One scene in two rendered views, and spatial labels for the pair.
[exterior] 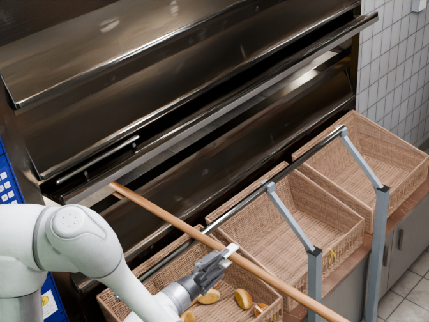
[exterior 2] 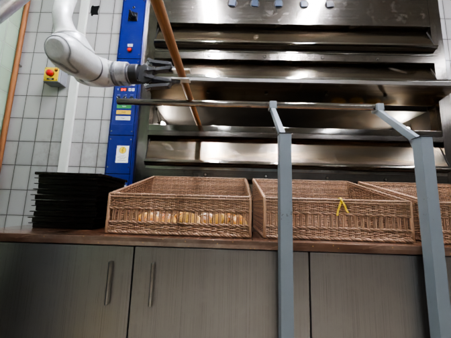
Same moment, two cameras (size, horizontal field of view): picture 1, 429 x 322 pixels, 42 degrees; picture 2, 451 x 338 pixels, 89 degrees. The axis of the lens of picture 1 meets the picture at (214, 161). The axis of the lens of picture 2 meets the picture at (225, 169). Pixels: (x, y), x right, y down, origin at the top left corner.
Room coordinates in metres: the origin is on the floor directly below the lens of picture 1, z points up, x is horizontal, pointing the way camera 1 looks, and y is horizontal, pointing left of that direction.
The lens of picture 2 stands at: (0.80, -0.72, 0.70)
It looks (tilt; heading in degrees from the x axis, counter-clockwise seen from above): 9 degrees up; 43
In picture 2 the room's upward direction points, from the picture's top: 2 degrees clockwise
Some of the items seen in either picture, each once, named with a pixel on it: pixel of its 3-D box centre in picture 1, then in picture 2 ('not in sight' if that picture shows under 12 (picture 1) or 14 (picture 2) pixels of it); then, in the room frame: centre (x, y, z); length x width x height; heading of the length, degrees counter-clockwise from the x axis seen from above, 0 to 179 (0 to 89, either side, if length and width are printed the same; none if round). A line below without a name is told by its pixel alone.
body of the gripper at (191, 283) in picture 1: (193, 283); (141, 74); (1.19, 0.11, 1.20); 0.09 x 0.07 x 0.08; 132
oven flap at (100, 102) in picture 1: (225, 50); (292, 74); (2.09, -0.10, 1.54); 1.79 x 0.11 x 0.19; 132
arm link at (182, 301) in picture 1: (175, 298); (123, 74); (1.14, 0.16, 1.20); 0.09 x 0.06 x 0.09; 42
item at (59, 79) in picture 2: not in sight; (55, 76); (1.06, 1.00, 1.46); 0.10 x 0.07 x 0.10; 132
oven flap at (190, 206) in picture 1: (235, 158); (294, 153); (2.09, -0.10, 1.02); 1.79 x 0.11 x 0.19; 132
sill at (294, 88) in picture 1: (229, 130); (292, 131); (2.11, -0.08, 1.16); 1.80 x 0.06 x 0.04; 132
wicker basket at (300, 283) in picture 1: (286, 230); (315, 203); (1.90, -0.29, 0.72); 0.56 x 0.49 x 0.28; 131
